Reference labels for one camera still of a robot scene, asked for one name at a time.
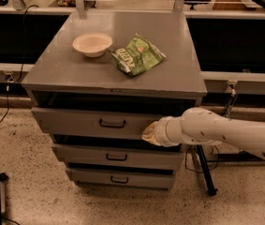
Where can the grey top drawer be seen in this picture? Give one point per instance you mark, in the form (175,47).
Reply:
(115,125)

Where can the grey bottom drawer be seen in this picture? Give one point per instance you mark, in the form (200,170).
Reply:
(121,179)

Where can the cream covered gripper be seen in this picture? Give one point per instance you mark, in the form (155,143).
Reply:
(160,131)

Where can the grey drawer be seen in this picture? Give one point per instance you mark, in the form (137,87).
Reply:
(115,125)
(107,156)
(121,179)

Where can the white bowl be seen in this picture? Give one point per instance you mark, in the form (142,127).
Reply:
(92,44)

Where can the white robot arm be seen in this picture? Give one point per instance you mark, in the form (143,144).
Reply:
(201,126)

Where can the black tripod leg right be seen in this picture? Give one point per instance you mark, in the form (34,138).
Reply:
(206,172)

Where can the green chip bag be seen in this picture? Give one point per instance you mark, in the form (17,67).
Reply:
(139,56)

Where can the grey metal drawer cabinet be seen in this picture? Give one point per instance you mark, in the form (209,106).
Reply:
(63,78)

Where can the grey middle drawer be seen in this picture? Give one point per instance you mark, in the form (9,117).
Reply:
(107,156)

